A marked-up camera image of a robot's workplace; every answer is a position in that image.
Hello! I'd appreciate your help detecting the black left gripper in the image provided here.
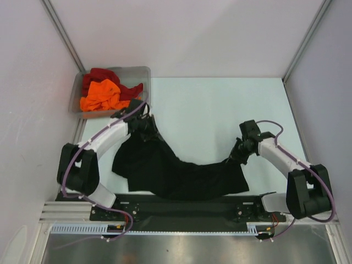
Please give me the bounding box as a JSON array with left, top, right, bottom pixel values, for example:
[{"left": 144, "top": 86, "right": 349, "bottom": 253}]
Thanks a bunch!
[{"left": 136, "top": 114, "right": 163, "bottom": 142}]

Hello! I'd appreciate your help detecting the black t-shirt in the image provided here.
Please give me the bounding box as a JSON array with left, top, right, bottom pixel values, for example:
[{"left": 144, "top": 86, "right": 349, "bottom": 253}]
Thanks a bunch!
[{"left": 112, "top": 129, "right": 249, "bottom": 201}]

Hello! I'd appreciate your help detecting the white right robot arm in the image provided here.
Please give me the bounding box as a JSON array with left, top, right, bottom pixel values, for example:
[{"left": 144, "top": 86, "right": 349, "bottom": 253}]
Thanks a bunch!
[{"left": 230, "top": 132, "right": 336, "bottom": 223}]

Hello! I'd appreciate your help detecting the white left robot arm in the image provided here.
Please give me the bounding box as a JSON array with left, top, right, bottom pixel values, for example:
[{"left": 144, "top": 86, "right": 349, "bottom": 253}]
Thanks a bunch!
[{"left": 57, "top": 114, "right": 157, "bottom": 220}]

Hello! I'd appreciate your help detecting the dark red t-shirt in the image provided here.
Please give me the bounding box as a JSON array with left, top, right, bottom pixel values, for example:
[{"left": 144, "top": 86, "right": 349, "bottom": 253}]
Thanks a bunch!
[{"left": 81, "top": 68, "right": 144, "bottom": 101}]

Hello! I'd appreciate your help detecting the orange t-shirt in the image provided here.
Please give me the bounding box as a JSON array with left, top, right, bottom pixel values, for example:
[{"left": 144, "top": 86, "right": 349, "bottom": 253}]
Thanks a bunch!
[{"left": 80, "top": 80, "right": 139, "bottom": 112}]

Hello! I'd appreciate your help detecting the clear plastic bin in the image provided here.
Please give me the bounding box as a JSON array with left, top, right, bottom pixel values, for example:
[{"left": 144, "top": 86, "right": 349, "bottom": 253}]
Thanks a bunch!
[{"left": 68, "top": 66, "right": 151, "bottom": 119}]

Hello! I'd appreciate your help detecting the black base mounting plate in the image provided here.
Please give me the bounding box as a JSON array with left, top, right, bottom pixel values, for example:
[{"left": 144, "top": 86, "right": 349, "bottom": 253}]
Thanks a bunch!
[{"left": 54, "top": 192, "right": 287, "bottom": 232}]

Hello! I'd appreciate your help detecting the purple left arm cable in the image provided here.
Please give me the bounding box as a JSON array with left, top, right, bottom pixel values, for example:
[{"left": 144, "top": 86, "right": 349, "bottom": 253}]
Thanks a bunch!
[{"left": 53, "top": 100, "right": 151, "bottom": 250}]

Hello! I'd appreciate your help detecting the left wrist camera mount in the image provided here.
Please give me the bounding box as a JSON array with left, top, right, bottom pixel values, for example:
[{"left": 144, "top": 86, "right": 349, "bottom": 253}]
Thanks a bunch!
[{"left": 111, "top": 99, "right": 150, "bottom": 123}]

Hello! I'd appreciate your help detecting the white slotted cable duct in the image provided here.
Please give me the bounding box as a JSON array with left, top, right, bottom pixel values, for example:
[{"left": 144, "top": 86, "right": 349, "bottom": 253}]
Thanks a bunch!
[{"left": 51, "top": 223, "right": 273, "bottom": 236}]

